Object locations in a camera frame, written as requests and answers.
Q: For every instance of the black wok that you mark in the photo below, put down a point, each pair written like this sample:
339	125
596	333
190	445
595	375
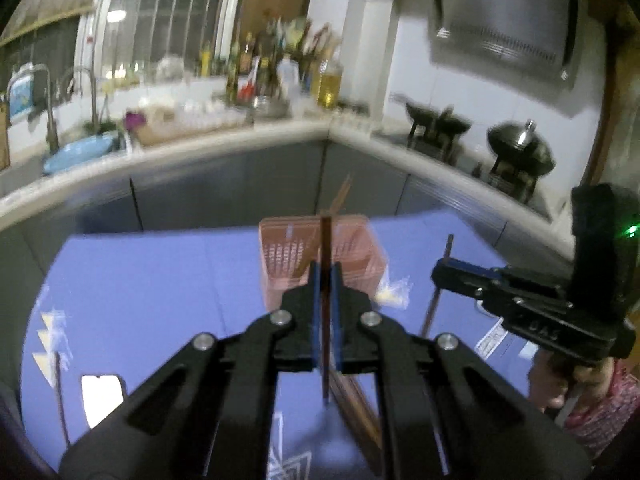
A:
440	120

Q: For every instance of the brown wooden chopstick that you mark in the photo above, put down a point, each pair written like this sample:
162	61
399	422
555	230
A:
434	310
342	197
62	400
326	240
364	412
345	400

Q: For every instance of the pink perforated plastic basket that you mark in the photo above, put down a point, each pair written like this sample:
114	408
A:
280	260

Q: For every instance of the purple vegetable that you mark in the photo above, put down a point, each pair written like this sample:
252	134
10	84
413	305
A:
135	121

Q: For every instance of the tall steel faucet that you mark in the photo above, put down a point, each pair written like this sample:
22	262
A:
51	110

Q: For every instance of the blue printed tablecloth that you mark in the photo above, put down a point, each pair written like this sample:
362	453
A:
150	285

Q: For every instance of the blue wash basin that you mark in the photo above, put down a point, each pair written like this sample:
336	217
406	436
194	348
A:
75	152

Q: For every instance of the person's right hand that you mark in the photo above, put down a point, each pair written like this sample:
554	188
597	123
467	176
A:
547	385

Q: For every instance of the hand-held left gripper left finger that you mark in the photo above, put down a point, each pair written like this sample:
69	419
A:
315	320

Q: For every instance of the white plastic jug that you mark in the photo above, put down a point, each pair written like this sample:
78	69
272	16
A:
288	77

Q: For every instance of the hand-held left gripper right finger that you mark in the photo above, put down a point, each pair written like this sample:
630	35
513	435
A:
336	320

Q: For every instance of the person's right forearm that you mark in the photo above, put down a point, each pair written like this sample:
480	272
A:
607	410

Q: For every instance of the small wooden cutting board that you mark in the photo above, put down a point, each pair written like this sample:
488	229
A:
4	135

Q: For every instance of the curved steel faucet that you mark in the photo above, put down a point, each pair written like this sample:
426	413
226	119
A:
93	100

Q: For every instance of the gas stove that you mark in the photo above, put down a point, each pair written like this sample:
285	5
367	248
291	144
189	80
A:
520	187

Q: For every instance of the large cooking oil bottle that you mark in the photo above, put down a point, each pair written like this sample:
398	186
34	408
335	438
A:
330	85

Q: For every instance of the grey kitchen counter cabinets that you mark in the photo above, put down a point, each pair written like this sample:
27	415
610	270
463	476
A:
225	185

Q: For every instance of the black pot with steel lid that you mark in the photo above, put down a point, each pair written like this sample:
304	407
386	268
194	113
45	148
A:
520	147

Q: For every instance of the steel range hood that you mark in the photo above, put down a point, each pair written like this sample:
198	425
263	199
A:
500	20

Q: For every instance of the row of condiment bottles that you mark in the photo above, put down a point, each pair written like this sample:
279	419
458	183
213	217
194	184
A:
250	60

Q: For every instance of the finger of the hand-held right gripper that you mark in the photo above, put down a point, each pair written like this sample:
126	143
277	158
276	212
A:
500	297
490	272

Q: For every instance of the barred kitchen window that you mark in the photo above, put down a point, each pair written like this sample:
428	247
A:
160	10

